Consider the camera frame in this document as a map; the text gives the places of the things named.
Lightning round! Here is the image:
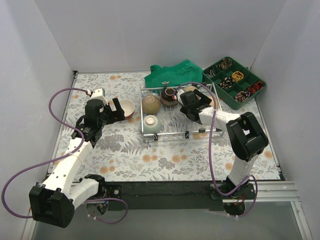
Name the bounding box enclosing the red floral bowl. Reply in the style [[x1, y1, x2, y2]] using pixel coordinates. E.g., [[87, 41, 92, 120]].
[[119, 99, 135, 120]]

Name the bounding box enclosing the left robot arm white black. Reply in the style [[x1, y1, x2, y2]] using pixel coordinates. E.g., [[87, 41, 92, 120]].
[[29, 98, 125, 228]]

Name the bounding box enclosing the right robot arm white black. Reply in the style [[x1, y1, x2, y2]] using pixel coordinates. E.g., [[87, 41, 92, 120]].
[[174, 89, 269, 199]]

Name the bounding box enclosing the beige bowl back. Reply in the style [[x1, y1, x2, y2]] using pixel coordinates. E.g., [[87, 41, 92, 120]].
[[183, 85, 198, 92]]

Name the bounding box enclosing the beige bowl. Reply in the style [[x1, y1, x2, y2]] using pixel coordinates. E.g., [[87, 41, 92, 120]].
[[209, 99, 215, 108], [183, 85, 198, 92], [142, 95, 161, 115]]

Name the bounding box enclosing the beige bowl right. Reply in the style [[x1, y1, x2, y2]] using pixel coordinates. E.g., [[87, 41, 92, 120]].
[[209, 99, 215, 108]]

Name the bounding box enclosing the dark brown patterned bowl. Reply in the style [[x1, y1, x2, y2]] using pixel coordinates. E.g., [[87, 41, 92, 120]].
[[160, 87, 179, 107]]

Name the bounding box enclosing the green cloth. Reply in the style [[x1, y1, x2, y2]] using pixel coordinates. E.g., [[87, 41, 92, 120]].
[[144, 60, 203, 88]]

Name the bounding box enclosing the floral patterned table mat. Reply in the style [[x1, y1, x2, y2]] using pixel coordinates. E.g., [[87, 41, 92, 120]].
[[48, 71, 282, 182]]

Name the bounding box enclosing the mint green dotted bowl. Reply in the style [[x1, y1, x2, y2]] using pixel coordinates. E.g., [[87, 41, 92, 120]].
[[143, 115, 163, 135]]

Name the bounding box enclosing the beige bowl left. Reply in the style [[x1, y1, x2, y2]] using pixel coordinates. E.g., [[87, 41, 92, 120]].
[[142, 95, 161, 115]]

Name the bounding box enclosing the green divided organizer tray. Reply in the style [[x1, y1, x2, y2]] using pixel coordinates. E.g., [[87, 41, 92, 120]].
[[202, 56, 267, 110]]

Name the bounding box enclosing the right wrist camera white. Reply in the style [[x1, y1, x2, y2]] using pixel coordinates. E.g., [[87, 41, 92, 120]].
[[173, 90, 184, 104]]

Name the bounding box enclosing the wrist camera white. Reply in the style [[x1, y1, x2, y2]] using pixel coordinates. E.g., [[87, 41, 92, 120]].
[[86, 87, 108, 105], [173, 90, 184, 104]]

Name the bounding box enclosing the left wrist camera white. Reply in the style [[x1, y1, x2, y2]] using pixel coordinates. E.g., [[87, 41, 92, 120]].
[[86, 87, 108, 105]]

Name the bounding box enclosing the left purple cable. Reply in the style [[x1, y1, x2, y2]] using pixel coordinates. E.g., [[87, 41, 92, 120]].
[[1, 87, 129, 224]]

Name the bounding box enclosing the purple cable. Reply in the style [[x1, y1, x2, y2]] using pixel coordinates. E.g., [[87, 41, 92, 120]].
[[1, 87, 129, 224], [172, 82, 258, 217]]

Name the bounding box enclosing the metal wire dish rack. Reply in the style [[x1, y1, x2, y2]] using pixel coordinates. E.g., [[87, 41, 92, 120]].
[[140, 87, 211, 141]]

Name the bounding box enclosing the black floral hair tie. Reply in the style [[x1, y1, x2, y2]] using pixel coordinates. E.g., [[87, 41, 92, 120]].
[[218, 77, 236, 91]]

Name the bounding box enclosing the black gold hair tie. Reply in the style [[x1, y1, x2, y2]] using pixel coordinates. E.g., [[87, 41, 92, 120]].
[[216, 58, 233, 70]]

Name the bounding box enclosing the yellow hair tie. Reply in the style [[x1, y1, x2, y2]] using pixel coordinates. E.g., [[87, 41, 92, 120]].
[[231, 71, 245, 82]]

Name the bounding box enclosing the orange black hair tie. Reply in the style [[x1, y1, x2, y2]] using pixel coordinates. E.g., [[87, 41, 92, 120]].
[[247, 81, 264, 95]]

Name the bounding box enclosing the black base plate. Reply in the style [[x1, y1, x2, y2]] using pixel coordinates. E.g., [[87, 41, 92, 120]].
[[104, 181, 224, 211]]

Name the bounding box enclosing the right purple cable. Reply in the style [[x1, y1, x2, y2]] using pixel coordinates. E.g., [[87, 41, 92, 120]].
[[172, 82, 258, 217]]

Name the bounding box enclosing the aluminium front rail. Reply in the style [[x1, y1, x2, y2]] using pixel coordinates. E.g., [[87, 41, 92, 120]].
[[33, 180, 301, 205]]

